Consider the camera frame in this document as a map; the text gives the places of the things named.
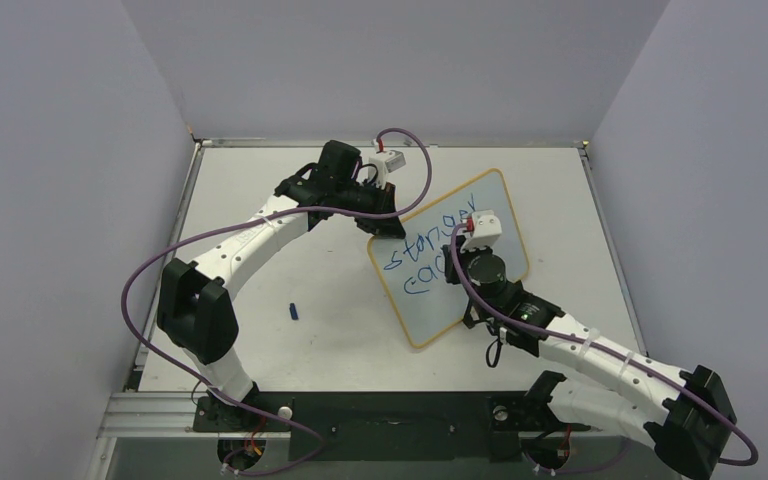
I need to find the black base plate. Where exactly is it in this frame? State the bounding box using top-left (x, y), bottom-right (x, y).
top-left (192, 391), bottom-right (584, 464)

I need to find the yellow framed whiteboard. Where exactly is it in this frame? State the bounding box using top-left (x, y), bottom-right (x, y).
top-left (367, 169), bottom-right (530, 349)

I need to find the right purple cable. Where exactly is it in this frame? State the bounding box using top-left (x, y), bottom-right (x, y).
top-left (448, 223), bottom-right (760, 467)

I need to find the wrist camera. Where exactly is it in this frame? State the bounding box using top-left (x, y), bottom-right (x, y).
top-left (459, 210), bottom-right (503, 252)
top-left (365, 150), bottom-right (406, 184)

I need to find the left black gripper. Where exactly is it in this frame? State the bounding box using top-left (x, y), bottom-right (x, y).
top-left (335, 178), bottom-right (404, 238)

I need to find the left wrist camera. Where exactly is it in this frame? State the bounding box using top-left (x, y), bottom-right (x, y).
top-left (365, 150), bottom-right (406, 184)

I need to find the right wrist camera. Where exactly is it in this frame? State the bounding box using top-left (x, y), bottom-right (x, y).
top-left (459, 210), bottom-right (503, 252)

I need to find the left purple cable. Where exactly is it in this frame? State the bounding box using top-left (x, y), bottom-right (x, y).
top-left (121, 127), bottom-right (434, 478)

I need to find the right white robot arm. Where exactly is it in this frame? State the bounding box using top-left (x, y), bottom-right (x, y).
top-left (442, 235), bottom-right (737, 479)

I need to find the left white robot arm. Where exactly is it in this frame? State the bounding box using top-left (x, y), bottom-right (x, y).
top-left (157, 140), bottom-right (406, 430)

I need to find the purple cable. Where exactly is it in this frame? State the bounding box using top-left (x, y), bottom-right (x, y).
top-left (448, 223), bottom-right (760, 467)
top-left (121, 127), bottom-right (434, 478)

